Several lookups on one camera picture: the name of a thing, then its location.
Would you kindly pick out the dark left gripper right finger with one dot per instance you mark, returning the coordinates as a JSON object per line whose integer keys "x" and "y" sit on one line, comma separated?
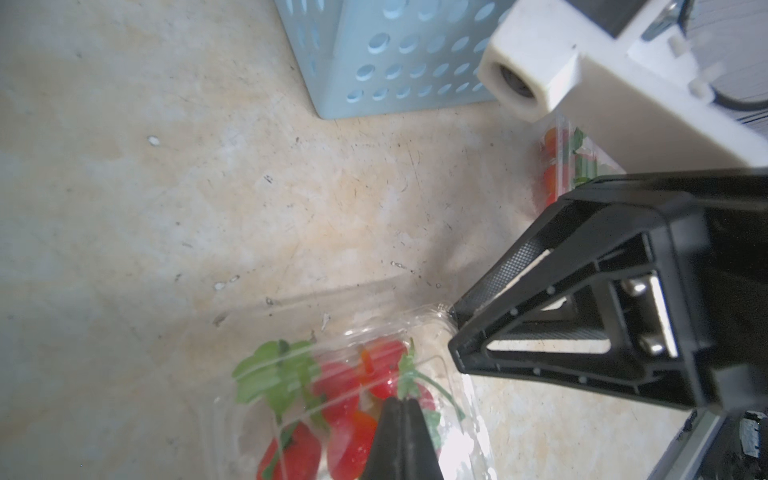
{"x": 420, "y": 461}

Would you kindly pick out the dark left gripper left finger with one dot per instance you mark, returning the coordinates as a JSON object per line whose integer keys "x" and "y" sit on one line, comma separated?
{"x": 385, "y": 461}

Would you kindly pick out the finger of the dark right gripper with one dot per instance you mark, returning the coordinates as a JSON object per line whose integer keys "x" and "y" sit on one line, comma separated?
{"x": 608, "y": 335}
{"x": 548, "y": 231}

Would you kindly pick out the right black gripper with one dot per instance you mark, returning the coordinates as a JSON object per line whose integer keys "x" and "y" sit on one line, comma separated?
{"x": 678, "y": 272}

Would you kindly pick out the strawberries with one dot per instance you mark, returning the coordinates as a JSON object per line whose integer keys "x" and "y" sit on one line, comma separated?
{"x": 568, "y": 162}
{"x": 324, "y": 404}

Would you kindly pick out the clear clamshell container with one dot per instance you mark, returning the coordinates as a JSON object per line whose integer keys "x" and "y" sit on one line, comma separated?
{"x": 233, "y": 435}
{"x": 606, "y": 165}

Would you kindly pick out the light blue perforated basket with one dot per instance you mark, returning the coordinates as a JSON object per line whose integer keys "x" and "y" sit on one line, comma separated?
{"x": 363, "y": 58}

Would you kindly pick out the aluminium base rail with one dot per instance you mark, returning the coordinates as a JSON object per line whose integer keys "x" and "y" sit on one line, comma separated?
{"x": 712, "y": 446}

